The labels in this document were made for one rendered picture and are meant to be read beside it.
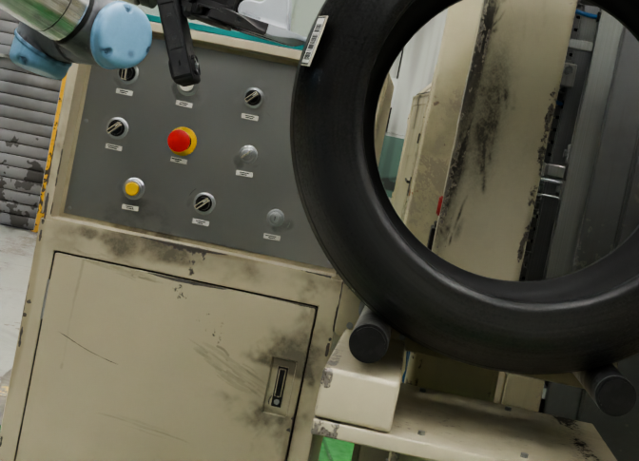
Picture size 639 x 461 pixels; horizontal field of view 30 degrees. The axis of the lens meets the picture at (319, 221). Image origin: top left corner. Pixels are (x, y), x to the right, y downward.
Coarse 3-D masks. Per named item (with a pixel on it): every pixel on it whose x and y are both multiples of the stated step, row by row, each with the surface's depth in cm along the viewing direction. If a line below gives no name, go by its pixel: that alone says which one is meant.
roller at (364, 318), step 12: (372, 312) 146; (360, 324) 135; (372, 324) 134; (384, 324) 139; (360, 336) 134; (372, 336) 134; (384, 336) 134; (360, 348) 134; (372, 348) 134; (384, 348) 134; (360, 360) 134; (372, 360) 134
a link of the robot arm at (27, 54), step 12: (24, 24) 145; (24, 36) 144; (36, 36) 143; (12, 48) 145; (24, 48) 144; (36, 48) 144; (48, 48) 142; (12, 60) 146; (24, 60) 145; (36, 60) 144; (48, 60) 144; (60, 60) 144; (36, 72) 149; (48, 72) 145; (60, 72) 146
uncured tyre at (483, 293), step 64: (384, 0) 133; (448, 0) 160; (320, 64) 136; (384, 64) 161; (320, 128) 135; (320, 192) 136; (384, 192) 162; (384, 256) 134; (384, 320) 141; (448, 320) 134; (512, 320) 133; (576, 320) 133
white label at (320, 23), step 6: (318, 18) 138; (324, 18) 134; (318, 24) 136; (324, 24) 134; (318, 30) 135; (312, 36) 137; (318, 36) 134; (312, 42) 136; (318, 42) 134; (306, 48) 138; (312, 48) 135; (306, 54) 137; (312, 54) 134; (306, 60) 136
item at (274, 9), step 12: (252, 0) 145; (264, 0) 145; (276, 0) 144; (288, 0) 145; (240, 12) 145; (252, 12) 145; (264, 12) 145; (276, 12) 145; (276, 24) 144; (264, 36) 145; (276, 36) 144; (288, 36) 145; (300, 36) 145
